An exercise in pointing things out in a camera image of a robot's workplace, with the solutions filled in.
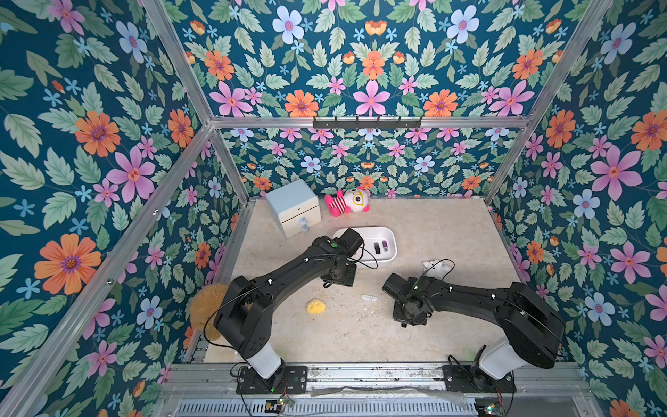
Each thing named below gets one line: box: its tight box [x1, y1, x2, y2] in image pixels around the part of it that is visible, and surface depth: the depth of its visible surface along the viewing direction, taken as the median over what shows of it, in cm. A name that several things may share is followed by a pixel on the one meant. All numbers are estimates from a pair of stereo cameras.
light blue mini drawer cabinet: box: [265, 178, 322, 239], surface depth 103 cm
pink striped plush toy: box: [324, 186, 371, 218], surface depth 113 cm
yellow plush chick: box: [306, 297, 327, 316], surface depth 88 cm
